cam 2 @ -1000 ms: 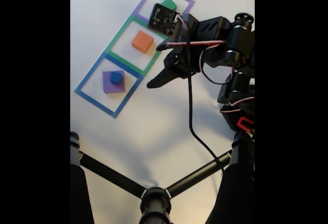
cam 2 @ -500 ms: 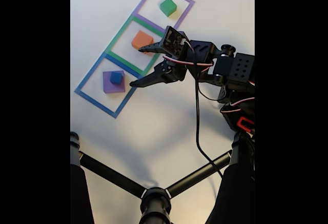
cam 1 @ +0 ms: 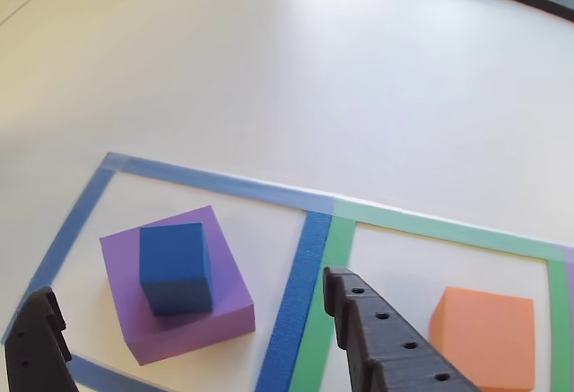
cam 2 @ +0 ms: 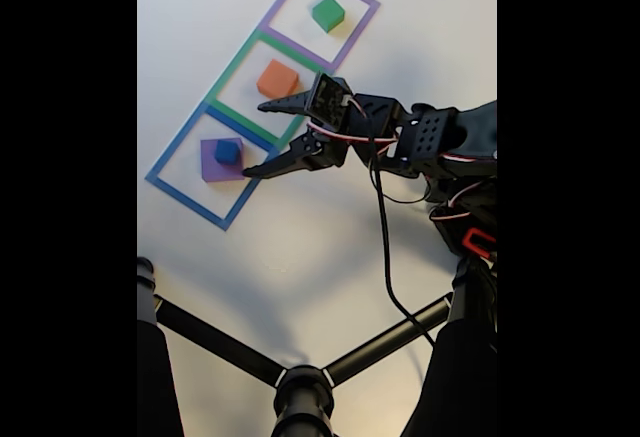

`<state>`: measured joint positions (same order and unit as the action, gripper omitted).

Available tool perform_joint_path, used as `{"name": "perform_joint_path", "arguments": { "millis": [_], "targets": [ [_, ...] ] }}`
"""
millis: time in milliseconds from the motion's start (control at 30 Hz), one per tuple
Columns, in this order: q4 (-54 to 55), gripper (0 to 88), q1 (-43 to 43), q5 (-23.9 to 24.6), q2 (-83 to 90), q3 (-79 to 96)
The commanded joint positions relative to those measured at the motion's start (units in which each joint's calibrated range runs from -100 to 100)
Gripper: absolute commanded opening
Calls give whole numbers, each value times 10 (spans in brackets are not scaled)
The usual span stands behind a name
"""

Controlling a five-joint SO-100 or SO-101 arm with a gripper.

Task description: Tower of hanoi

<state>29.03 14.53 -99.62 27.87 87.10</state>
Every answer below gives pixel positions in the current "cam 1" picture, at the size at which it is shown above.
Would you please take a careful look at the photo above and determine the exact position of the orange block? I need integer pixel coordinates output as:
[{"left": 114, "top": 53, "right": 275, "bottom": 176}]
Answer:
[{"left": 429, "top": 286, "right": 537, "bottom": 391}]

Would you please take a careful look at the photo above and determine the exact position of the small blue cube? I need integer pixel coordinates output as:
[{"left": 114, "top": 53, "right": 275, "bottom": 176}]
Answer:
[{"left": 138, "top": 222, "right": 214, "bottom": 318}]

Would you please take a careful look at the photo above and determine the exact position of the purple block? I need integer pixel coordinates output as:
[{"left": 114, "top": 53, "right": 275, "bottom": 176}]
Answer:
[{"left": 99, "top": 205, "right": 257, "bottom": 367}]

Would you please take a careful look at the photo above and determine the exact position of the blue tape square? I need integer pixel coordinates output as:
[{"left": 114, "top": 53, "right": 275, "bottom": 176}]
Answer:
[{"left": 0, "top": 152, "right": 336, "bottom": 392}]

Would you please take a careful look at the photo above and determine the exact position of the green tape square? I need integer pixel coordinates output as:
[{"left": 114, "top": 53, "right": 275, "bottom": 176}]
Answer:
[{"left": 289, "top": 198, "right": 570, "bottom": 392}]

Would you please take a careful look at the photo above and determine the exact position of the purple tape square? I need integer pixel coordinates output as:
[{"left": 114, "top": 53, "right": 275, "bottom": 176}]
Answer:
[{"left": 562, "top": 243, "right": 574, "bottom": 392}]

